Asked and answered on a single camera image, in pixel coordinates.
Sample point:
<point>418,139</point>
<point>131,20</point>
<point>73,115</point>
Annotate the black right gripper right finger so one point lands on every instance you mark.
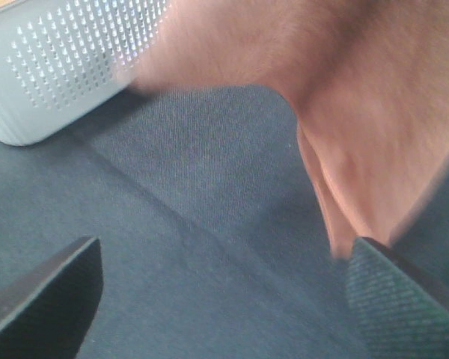
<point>402,311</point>

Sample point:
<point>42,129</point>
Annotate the grey perforated laundry basket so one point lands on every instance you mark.
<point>58,58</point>

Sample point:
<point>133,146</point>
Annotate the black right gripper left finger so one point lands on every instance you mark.
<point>47,312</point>

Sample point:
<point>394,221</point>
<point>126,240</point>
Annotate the black table cloth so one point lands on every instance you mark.
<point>212,240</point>

